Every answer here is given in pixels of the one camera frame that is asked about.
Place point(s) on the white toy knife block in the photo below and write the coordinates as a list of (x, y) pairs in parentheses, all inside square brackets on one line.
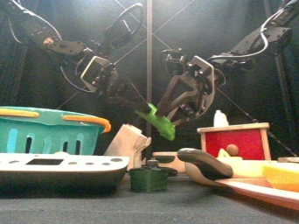
[(126, 143)]

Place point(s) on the flat wooden piece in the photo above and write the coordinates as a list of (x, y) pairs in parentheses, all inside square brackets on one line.
[(289, 159)]

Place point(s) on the dark frame post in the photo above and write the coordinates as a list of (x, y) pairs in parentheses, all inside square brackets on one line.
[(281, 96)]

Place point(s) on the green toy pea pod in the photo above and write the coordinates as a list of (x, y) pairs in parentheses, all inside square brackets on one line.
[(162, 124)]

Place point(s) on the cream toy block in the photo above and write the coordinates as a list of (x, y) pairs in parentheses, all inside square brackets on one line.
[(249, 167)]

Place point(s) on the white black toy appliance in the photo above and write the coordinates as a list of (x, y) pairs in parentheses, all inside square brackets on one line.
[(58, 172)]

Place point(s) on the red wooden drawer box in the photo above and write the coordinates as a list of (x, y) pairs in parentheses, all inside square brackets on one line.
[(241, 141)]

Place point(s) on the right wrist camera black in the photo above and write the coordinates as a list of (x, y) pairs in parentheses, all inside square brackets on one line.
[(174, 64)]

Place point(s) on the wooden tray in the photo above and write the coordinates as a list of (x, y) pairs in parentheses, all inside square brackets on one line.
[(269, 194)]

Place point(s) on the small white bottle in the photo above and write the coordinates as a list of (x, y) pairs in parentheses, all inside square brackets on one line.
[(221, 120)]

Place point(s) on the white bowl dark rim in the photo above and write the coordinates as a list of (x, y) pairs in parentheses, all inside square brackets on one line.
[(170, 159)]

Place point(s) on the thin vertical frame pole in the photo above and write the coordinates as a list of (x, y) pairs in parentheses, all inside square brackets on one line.
[(148, 58)]

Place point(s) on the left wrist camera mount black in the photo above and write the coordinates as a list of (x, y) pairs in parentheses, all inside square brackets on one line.
[(120, 33)]

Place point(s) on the small dark green bottle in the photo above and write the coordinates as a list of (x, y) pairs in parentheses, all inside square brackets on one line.
[(148, 179)]

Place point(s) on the yellow toy cheese block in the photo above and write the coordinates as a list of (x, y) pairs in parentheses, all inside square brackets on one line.
[(282, 176)]

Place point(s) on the grey cream toy iron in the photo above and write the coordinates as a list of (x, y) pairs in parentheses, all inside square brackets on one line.
[(206, 163)]

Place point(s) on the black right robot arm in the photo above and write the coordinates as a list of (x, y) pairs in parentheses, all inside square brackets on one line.
[(261, 40)]

